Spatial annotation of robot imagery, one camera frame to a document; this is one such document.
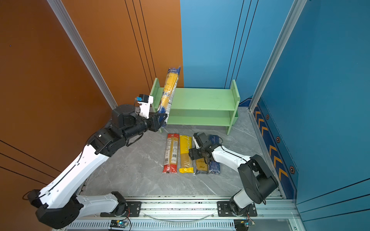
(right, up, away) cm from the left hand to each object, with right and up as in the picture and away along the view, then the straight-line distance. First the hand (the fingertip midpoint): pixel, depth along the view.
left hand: (165, 112), depth 62 cm
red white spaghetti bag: (-1, -27, +27) cm, 38 cm away
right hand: (+14, -24, +28) cm, 39 cm away
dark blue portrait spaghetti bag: (+18, -32, +22) cm, 43 cm away
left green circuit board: (-25, -55, +9) cm, 61 cm away
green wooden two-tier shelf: (+17, +4, +21) cm, 27 cm away
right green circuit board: (+36, -55, +7) cm, 66 cm away
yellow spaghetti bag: (+9, -30, +24) cm, 39 cm away
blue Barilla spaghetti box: (+26, -31, +22) cm, 46 cm away
